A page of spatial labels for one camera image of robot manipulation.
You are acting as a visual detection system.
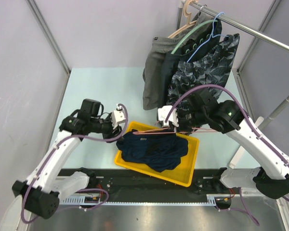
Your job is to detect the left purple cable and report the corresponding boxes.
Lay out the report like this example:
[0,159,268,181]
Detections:
[20,103,129,224]

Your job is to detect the metal clothes rail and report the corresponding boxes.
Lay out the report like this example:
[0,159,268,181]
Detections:
[189,3,289,52]

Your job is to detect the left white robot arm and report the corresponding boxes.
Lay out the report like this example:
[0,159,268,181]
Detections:
[12,99,128,224]

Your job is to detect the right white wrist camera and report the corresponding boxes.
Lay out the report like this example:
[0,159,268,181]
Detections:
[157,105,179,128]

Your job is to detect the green hanger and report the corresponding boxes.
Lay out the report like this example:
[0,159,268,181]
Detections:
[171,20,215,54]

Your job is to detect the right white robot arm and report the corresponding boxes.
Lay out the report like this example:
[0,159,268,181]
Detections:
[173,87,289,199]

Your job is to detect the blue wire hanger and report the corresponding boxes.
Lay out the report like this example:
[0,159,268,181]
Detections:
[182,19,223,62]

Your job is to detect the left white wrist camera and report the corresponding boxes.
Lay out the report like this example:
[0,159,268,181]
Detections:
[111,103,129,131]

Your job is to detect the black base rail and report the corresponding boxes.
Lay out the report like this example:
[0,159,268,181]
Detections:
[61,169,239,208]

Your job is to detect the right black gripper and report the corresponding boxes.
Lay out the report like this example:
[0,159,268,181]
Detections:
[168,108,207,133]

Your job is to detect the navy blue shorts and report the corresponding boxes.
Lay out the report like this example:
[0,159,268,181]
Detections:
[116,130,188,172]

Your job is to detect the wooden hanger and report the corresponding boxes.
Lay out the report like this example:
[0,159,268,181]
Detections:
[168,0,198,39]

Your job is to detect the grey rack pole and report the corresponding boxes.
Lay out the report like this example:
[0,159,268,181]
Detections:
[258,95,289,130]

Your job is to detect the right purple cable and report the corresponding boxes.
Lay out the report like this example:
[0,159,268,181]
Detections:
[165,84,289,226]

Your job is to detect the pink wire hanger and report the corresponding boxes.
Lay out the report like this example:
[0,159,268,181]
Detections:
[133,127,217,135]

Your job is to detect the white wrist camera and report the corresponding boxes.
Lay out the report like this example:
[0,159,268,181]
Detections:
[111,103,129,131]
[157,105,179,128]

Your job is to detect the grey sweat shorts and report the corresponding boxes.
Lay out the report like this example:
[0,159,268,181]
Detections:
[143,13,213,110]

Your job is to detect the leaf patterned shorts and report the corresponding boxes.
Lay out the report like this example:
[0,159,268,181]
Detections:
[165,33,240,105]

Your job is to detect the purple cable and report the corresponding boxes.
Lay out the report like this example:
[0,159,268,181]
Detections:
[165,84,289,226]
[20,103,129,224]

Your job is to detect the dark teal shorts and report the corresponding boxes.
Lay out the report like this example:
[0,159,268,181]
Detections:
[156,19,223,109]

